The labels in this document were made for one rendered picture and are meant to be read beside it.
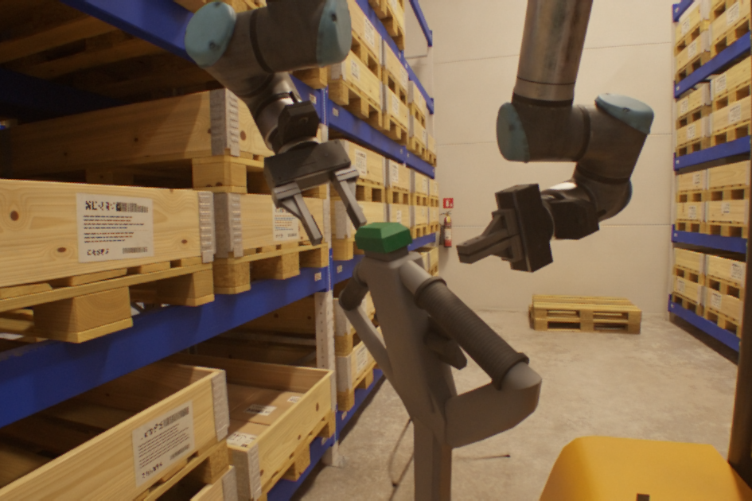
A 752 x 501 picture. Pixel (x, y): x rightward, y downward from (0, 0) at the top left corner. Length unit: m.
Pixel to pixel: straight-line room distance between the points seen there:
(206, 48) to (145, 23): 0.72
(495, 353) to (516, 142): 0.36
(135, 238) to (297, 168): 0.59
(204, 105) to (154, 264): 0.59
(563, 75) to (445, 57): 5.98
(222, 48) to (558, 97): 0.47
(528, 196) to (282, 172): 0.37
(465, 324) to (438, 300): 0.04
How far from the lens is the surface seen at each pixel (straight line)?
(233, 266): 1.45
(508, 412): 0.41
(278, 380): 2.43
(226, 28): 0.64
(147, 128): 1.68
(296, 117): 0.64
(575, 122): 0.69
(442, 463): 0.61
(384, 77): 3.34
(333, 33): 0.59
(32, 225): 0.99
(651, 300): 6.60
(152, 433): 1.24
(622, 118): 0.71
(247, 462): 1.66
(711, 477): 1.14
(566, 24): 0.64
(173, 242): 1.23
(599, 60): 6.62
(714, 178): 5.21
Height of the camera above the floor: 1.44
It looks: 5 degrees down
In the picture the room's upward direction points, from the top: 1 degrees counter-clockwise
